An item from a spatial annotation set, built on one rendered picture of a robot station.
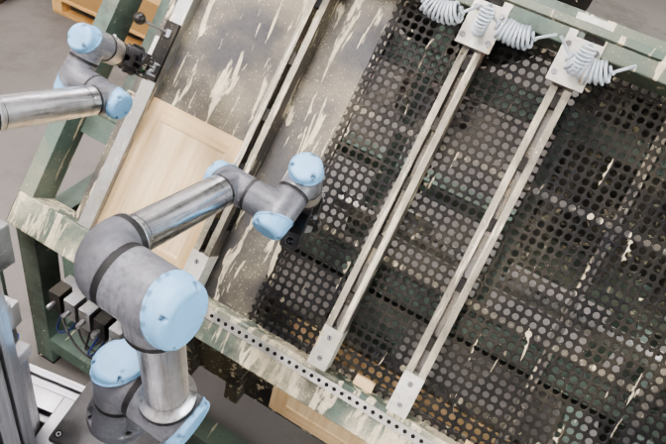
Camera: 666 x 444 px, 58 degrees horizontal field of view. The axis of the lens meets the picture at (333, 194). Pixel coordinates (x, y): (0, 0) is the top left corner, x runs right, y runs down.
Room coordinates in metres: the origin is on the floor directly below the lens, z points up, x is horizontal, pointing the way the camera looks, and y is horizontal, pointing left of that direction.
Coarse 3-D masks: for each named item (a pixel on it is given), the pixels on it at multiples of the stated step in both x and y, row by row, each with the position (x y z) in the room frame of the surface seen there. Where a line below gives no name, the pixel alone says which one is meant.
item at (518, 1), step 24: (432, 0) 1.54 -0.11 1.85; (456, 0) 1.55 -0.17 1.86; (504, 0) 1.49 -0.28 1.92; (528, 0) 1.48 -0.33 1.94; (456, 24) 1.54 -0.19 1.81; (504, 24) 1.49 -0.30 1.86; (576, 24) 1.43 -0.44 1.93; (528, 48) 1.46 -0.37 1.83; (624, 48) 1.40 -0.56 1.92; (648, 48) 1.39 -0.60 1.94; (576, 72) 1.42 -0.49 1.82; (600, 72) 1.40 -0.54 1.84
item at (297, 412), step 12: (276, 396) 1.26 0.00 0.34; (288, 396) 1.25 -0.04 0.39; (276, 408) 1.26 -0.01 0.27; (288, 408) 1.24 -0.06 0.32; (300, 408) 1.23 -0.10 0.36; (300, 420) 1.22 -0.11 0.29; (312, 420) 1.21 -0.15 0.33; (324, 420) 1.20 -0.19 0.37; (312, 432) 1.21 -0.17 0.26; (324, 432) 1.19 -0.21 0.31; (336, 432) 1.18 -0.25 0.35; (348, 432) 1.17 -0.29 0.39
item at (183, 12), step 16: (192, 0) 1.77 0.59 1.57; (176, 16) 1.75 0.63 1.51; (192, 16) 1.78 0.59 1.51; (176, 48) 1.71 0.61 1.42; (144, 80) 1.62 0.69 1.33; (160, 80) 1.63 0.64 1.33; (144, 96) 1.59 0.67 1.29; (144, 112) 1.56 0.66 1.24; (128, 128) 1.52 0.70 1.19; (128, 144) 1.49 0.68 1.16; (112, 160) 1.46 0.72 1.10; (112, 176) 1.43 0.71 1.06; (96, 192) 1.40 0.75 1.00; (96, 208) 1.36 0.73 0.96; (80, 224) 1.33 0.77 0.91
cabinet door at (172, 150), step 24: (144, 120) 1.56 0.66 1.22; (168, 120) 1.55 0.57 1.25; (192, 120) 1.55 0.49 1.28; (144, 144) 1.51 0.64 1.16; (168, 144) 1.51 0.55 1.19; (192, 144) 1.50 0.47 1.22; (216, 144) 1.50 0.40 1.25; (240, 144) 1.49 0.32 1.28; (144, 168) 1.46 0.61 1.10; (168, 168) 1.46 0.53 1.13; (192, 168) 1.45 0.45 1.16; (120, 192) 1.41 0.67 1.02; (144, 192) 1.41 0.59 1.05; (168, 192) 1.41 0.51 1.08; (192, 240) 1.31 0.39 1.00
